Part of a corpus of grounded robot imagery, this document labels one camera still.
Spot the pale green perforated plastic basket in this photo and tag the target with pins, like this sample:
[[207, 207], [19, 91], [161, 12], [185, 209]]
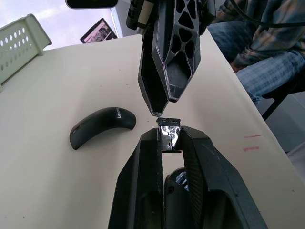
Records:
[[31, 35]]

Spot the black curved mouse cover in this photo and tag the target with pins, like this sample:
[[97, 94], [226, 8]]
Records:
[[100, 124]]

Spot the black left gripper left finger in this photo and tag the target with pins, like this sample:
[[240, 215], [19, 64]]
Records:
[[138, 181]]

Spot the person in plaid shirt, jeans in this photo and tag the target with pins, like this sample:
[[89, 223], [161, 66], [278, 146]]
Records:
[[269, 47]]

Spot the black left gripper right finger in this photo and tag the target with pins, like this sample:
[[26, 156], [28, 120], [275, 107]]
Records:
[[214, 181]]

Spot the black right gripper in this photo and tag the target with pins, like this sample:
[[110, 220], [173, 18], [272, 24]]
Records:
[[135, 14]]

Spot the black chair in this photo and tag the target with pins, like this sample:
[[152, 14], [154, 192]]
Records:
[[276, 105]]

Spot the black tablet with lit screen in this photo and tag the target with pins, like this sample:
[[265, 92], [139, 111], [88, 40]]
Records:
[[100, 31]]

